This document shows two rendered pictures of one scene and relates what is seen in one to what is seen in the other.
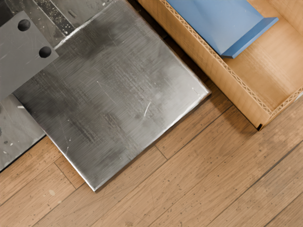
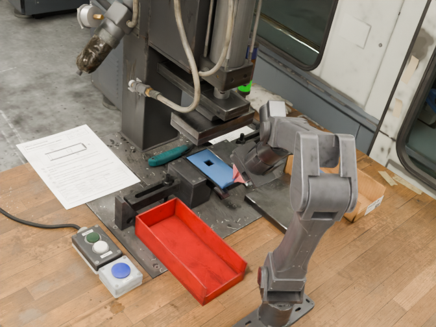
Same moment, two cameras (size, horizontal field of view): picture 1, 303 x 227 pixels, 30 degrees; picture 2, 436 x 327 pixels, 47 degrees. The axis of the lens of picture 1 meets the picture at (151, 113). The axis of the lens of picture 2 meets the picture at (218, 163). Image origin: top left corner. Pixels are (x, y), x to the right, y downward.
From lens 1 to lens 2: 92 cm
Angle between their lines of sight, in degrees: 38
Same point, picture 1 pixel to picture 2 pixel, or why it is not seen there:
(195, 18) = not seen: hidden behind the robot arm
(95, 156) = (287, 220)
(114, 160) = not seen: hidden behind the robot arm
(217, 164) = (337, 232)
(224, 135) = (338, 223)
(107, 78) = (287, 197)
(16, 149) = (250, 220)
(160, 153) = not seen: hidden behind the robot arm
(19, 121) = (249, 211)
